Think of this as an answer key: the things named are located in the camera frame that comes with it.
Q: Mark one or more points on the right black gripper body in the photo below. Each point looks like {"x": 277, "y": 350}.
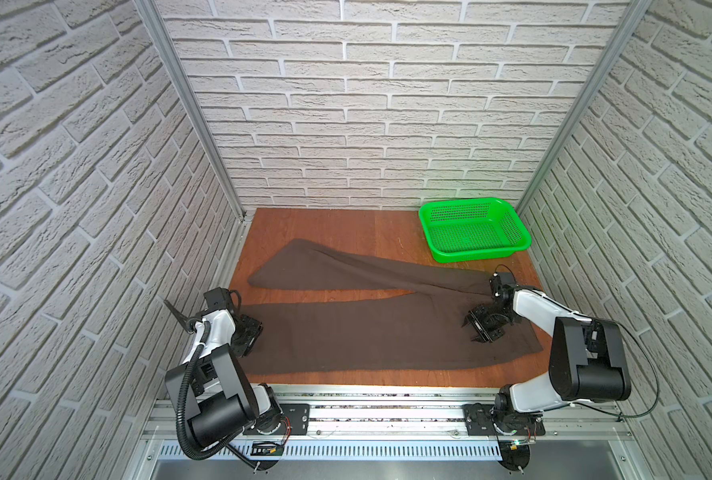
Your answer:
{"x": 488, "y": 322}

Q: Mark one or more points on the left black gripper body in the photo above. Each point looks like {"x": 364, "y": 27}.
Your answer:
{"x": 250, "y": 330}

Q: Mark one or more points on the brown trousers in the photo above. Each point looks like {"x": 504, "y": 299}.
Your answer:
{"x": 421, "y": 329}

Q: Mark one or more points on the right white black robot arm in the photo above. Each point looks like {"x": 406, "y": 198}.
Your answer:
{"x": 587, "y": 355}

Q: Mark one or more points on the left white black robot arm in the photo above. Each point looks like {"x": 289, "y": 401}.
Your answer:
{"x": 213, "y": 399}

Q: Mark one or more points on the green plastic basket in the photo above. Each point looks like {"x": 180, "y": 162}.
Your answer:
{"x": 473, "y": 229}

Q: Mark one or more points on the small black electronics box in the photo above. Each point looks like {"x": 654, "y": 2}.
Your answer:
{"x": 267, "y": 449}

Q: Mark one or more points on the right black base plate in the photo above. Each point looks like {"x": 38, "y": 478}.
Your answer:
{"x": 485, "y": 420}

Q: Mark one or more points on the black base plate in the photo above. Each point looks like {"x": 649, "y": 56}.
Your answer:
{"x": 287, "y": 419}
{"x": 485, "y": 420}

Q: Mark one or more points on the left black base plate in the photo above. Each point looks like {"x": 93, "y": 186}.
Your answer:
{"x": 287, "y": 419}

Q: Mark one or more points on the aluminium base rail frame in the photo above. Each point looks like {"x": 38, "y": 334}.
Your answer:
{"x": 388, "y": 432}

